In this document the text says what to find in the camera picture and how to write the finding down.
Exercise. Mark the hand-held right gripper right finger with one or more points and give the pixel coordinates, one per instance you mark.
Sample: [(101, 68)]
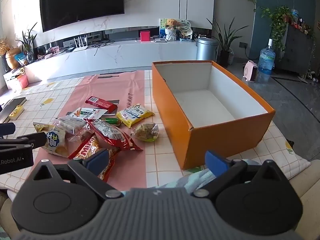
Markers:
[(215, 161)]

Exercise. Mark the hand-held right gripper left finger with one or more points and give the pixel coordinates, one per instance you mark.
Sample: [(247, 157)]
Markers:
[(98, 160)]

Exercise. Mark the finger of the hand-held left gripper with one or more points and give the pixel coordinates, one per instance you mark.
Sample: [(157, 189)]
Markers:
[(6, 129), (35, 140)]

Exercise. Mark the red orange cracker bag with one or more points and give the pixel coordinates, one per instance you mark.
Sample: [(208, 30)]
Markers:
[(85, 152)]

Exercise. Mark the yellow blue chips bag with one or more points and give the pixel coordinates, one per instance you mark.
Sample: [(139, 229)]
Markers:
[(53, 140)]

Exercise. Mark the orange cardboard box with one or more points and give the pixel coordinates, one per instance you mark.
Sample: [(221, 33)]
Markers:
[(220, 140)]

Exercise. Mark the red snack bag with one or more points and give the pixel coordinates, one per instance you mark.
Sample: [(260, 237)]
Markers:
[(110, 132)]

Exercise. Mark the clear snack packet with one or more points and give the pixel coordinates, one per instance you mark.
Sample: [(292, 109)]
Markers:
[(72, 123)]

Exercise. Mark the green sausage stick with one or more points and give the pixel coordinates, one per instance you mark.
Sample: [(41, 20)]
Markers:
[(111, 120)]

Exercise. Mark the round clear snack pack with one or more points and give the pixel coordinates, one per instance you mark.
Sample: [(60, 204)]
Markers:
[(146, 131)]

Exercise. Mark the small yellow item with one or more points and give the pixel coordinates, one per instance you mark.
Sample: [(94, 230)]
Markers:
[(17, 111)]

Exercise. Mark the light blue cloth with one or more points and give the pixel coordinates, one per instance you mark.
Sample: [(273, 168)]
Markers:
[(200, 177)]

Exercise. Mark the black notebook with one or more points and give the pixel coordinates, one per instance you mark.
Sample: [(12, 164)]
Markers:
[(12, 107)]

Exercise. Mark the white spicy strips packet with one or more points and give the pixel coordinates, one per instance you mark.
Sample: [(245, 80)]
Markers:
[(87, 112)]

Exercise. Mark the yellow snack packet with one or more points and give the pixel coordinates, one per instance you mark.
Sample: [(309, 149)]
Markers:
[(133, 116)]

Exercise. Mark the checkered tablecloth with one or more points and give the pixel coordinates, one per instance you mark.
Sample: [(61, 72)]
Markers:
[(155, 152)]

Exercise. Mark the dark red bar packet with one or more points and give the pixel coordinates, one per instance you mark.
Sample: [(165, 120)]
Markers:
[(100, 103)]

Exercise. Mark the black card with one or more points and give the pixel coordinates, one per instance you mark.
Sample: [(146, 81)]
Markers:
[(114, 101)]

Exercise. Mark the brown round vase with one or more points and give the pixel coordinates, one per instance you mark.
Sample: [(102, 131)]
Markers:
[(13, 57)]

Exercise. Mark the green potted plant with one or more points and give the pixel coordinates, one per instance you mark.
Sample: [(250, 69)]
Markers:
[(27, 42)]

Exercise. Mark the pink space heater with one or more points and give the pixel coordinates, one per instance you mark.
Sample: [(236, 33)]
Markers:
[(251, 71)]

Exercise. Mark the white router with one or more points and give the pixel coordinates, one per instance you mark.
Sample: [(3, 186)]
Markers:
[(77, 48)]

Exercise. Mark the snake plant in black pot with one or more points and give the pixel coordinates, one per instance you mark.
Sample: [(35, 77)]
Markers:
[(225, 57)]

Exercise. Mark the white marble tv console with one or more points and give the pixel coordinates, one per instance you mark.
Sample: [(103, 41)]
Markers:
[(125, 55)]

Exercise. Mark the blue water bottle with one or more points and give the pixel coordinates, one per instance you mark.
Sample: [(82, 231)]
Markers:
[(266, 62)]

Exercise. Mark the silver trash can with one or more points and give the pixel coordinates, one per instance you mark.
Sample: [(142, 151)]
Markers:
[(206, 50)]

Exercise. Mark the blue tissue box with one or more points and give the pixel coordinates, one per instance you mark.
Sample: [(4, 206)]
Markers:
[(185, 39)]

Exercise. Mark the red box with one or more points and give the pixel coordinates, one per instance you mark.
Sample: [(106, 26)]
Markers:
[(145, 36)]

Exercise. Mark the flat kitchen scale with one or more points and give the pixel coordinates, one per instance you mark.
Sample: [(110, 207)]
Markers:
[(160, 40)]

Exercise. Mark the grey cabinet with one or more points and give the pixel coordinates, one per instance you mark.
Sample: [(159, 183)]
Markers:
[(295, 50)]

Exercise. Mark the teddy bear in white basket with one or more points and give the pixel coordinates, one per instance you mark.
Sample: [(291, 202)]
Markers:
[(171, 30)]

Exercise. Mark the round paper fan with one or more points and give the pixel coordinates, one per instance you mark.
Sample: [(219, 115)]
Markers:
[(184, 26)]

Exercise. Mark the black television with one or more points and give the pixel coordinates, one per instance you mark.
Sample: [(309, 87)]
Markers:
[(80, 2)]

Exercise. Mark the picture card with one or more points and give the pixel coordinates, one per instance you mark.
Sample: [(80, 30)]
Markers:
[(162, 26)]

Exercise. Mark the trailing pothos plant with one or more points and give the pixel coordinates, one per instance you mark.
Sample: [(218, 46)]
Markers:
[(278, 22)]

